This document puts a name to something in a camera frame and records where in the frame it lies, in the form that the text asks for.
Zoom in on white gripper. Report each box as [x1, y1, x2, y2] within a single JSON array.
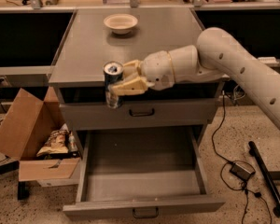
[[108, 51, 175, 96]]

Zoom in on blue silver redbull can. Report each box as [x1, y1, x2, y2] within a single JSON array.
[[103, 61, 123, 108]]

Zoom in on black metal floor bar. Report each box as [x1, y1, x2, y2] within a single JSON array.
[[248, 141, 280, 217]]

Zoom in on small bottle in box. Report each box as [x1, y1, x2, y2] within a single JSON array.
[[68, 133, 78, 152]]

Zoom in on black power adapter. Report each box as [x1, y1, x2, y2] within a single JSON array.
[[230, 163, 255, 181]]

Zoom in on brown cardboard box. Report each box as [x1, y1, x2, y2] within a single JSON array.
[[0, 88, 80, 187]]

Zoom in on grey drawer cabinet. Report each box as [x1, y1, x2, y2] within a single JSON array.
[[49, 8, 222, 220]]

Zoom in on open grey drawer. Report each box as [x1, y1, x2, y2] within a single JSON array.
[[63, 126, 225, 220]]

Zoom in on snack chip bag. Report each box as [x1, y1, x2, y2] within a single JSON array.
[[36, 130, 68, 157]]

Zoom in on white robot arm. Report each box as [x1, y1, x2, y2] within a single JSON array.
[[108, 27, 280, 130]]

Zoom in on black power cable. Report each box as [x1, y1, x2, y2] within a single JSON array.
[[210, 91, 273, 224]]

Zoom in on white power strip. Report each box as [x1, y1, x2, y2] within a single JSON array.
[[258, 57, 278, 64]]

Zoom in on white paper bowl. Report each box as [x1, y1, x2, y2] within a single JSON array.
[[104, 14, 138, 35]]

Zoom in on closed upper grey drawer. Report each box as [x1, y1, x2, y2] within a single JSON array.
[[60, 99, 217, 130]]

